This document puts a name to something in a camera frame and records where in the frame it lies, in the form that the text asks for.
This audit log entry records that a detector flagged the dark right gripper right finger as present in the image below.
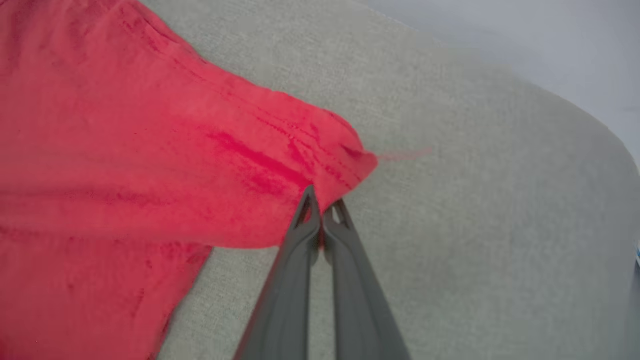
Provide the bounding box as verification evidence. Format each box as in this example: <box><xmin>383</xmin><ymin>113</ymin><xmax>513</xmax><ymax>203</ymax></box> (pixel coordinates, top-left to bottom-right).
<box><xmin>323</xmin><ymin>198</ymin><xmax>413</xmax><ymax>360</ymax></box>

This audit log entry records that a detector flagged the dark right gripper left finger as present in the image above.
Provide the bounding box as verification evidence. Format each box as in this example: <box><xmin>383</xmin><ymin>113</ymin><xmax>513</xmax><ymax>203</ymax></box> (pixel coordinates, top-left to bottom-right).
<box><xmin>233</xmin><ymin>185</ymin><xmax>322</xmax><ymax>360</ymax></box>

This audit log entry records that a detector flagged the red and white garment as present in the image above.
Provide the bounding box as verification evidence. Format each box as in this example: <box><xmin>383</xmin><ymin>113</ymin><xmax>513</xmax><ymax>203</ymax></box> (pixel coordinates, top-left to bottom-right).
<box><xmin>0</xmin><ymin>0</ymin><xmax>433</xmax><ymax>360</ymax></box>

